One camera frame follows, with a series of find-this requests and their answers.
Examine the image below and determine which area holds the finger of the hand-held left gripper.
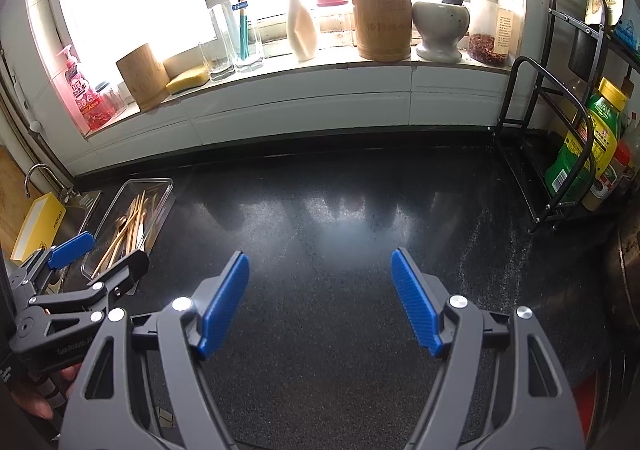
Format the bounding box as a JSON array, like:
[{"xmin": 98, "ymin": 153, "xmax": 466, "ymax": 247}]
[
  {"xmin": 15, "ymin": 250, "xmax": 151, "ymax": 338},
  {"xmin": 10, "ymin": 231, "xmax": 97, "ymax": 295}
]

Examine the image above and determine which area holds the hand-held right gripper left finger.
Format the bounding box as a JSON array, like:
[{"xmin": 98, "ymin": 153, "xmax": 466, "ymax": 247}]
[{"xmin": 59, "ymin": 251, "xmax": 251, "ymax": 450}]

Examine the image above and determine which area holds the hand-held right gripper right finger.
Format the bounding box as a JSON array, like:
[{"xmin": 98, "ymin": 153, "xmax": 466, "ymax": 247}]
[{"xmin": 390, "ymin": 248, "xmax": 587, "ymax": 450}]

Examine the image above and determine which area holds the silver metal spoon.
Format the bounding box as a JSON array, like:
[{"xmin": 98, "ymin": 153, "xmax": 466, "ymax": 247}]
[{"xmin": 135, "ymin": 217, "xmax": 153, "ymax": 253}]

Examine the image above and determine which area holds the bundle of chopsticks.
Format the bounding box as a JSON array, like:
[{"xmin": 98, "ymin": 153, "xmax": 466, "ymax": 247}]
[{"xmin": 92, "ymin": 190, "xmax": 151, "ymax": 277}]

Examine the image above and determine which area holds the clear plastic container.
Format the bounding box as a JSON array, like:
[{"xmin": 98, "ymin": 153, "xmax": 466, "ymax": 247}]
[{"xmin": 80, "ymin": 178, "xmax": 176, "ymax": 295}]

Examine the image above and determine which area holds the person's left hand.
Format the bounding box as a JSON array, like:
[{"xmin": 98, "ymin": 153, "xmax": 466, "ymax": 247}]
[{"xmin": 10, "ymin": 364, "xmax": 84, "ymax": 422}]

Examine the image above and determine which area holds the steel sink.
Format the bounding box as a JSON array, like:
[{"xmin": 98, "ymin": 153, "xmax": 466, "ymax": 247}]
[{"xmin": 47, "ymin": 190, "xmax": 103, "ymax": 293}]

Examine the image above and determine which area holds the yellow box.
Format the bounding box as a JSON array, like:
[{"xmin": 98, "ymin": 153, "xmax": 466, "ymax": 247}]
[{"xmin": 10, "ymin": 193, "xmax": 66, "ymax": 265}]

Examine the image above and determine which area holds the wooden board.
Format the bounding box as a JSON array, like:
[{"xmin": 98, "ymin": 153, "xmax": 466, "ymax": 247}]
[{"xmin": 0, "ymin": 145, "xmax": 31, "ymax": 251}]

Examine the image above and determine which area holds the metal faucet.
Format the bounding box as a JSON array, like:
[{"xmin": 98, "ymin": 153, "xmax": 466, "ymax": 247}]
[{"xmin": 24, "ymin": 164, "xmax": 81, "ymax": 205}]

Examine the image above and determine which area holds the small glass jar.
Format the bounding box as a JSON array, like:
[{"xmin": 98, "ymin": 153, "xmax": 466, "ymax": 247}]
[{"xmin": 95, "ymin": 82, "xmax": 126, "ymax": 118}]

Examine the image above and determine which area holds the pink detergent bottle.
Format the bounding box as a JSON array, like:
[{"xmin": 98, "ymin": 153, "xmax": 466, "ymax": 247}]
[{"xmin": 54, "ymin": 44, "xmax": 118, "ymax": 131}]

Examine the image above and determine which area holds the small bamboo cup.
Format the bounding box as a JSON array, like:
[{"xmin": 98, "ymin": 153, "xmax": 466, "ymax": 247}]
[{"xmin": 116, "ymin": 42, "xmax": 171, "ymax": 111}]

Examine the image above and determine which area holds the red object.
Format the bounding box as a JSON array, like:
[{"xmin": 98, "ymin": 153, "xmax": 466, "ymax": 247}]
[{"xmin": 572, "ymin": 377, "xmax": 598, "ymax": 431}]

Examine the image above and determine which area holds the yellow sponge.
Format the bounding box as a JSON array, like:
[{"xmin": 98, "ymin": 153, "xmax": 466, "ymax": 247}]
[{"xmin": 165, "ymin": 64, "xmax": 210, "ymax": 95}]

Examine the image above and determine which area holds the dark pan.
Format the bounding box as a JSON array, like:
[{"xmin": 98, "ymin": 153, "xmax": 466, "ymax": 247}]
[{"xmin": 600, "ymin": 215, "xmax": 640, "ymax": 381}]

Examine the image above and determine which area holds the green label bottle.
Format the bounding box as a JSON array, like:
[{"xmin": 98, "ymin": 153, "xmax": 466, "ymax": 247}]
[{"xmin": 544, "ymin": 77, "xmax": 628, "ymax": 198}]

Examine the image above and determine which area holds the red label sauce jar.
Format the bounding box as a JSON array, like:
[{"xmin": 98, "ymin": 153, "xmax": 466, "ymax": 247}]
[{"xmin": 582, "ymin": 140, "xmax": 636, "ymax": 213}]

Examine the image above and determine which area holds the tall clear glass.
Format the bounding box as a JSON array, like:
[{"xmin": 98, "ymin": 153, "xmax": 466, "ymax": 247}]
[{"xmin": 199, "ymin": 3, "xmax": 242, "ymax": 82}]

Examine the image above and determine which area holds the stone mortar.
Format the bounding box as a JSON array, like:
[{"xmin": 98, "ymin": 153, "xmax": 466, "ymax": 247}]
[{"xmin": 411, "ymin": 1, "xmax": 472, "ymax": 64}]

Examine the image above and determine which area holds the large bamboo utensil holder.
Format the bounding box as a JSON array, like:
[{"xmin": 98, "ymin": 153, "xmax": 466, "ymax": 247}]
[{"xmin": 351, "ymin": 0, "xmax": 413, "ymax": 63}]

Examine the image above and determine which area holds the chili flake jar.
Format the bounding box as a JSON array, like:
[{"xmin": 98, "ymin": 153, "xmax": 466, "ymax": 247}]
[{"xmin": 467, "ymin": 0, "xmax": 526, "ymax": 68}]

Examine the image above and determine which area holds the white squeeze bottle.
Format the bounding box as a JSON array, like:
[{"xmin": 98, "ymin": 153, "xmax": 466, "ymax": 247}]
[{"xmin": 285, "ymin": 0, "xmax": 320, "ymax": 63}]

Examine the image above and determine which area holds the black cup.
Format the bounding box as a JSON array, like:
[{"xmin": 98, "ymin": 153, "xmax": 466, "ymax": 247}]
[{"xmin": 570, "ymin": 24, "xmax": 608, "ymax": 76}]

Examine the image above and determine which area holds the red lid jar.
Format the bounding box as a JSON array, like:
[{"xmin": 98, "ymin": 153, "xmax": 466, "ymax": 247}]
[{"xmin": 315, "ymin": 0, "xmax": 353, "ymax": 49}]

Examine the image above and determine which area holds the blue cloth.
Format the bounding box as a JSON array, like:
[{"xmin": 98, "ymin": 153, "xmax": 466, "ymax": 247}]
[{"xmin": 615, "ymin": 20, "xmax": 640, "ymax": 51}]

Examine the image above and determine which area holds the black wire rack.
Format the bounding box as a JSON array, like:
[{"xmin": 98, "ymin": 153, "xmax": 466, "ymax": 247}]
[{"xmin": 492, "ymin": 0, "xmax": 640, "ymax": 233}]

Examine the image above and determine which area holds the teal handled brush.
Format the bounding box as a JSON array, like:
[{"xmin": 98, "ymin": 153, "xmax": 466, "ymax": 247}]
[{"xmin": 231, "ymin": 0, "xmax": 251, "ymax": 60}]

